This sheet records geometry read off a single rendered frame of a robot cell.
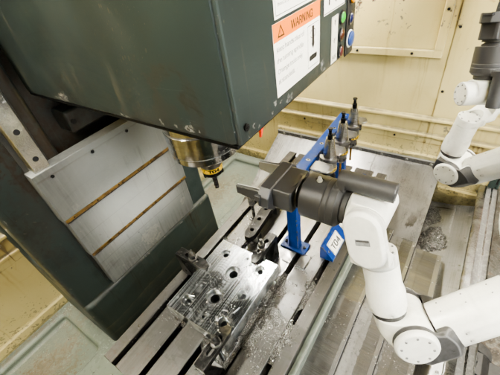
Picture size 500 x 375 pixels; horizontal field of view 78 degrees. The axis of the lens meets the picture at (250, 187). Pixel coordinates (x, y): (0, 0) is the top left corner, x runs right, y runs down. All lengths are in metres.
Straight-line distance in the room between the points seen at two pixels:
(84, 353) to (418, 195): 1.62
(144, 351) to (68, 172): 0.58
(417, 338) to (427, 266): 0.81
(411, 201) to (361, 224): 1.10
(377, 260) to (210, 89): 0.37
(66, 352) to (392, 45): 1.87
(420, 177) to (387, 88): 0.45
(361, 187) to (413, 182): 1.13
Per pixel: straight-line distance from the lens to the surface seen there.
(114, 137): 1.07
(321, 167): 1.02
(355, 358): 1.18
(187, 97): 0.46
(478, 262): 1.42
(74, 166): 1.02
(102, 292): 1.33
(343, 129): 1.11
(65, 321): 1.74
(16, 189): 1.03
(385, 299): 0.65
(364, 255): 0.56
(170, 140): 0.63
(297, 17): 0.54
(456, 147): 1.17
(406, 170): 1.69
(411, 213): 1.59
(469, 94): 1.06
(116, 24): 0.51
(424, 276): 1.42
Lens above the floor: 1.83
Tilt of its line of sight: 40 degrees down
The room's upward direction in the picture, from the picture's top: 10 degrees counter-clockwise
